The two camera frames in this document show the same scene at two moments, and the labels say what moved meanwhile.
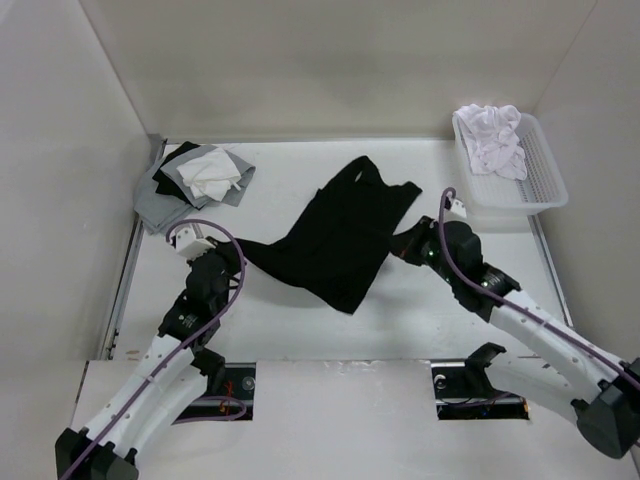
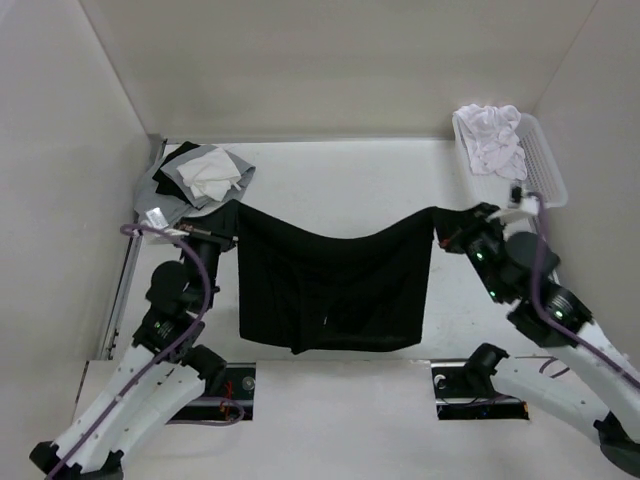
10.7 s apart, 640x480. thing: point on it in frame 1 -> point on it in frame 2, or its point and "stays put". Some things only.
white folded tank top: (210, 174) stays put
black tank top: (337, 245) -> (313, 292)
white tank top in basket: (491, 140) stays put
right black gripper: (425, 227) -> (483, 216)
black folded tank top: (167, 184) stays put
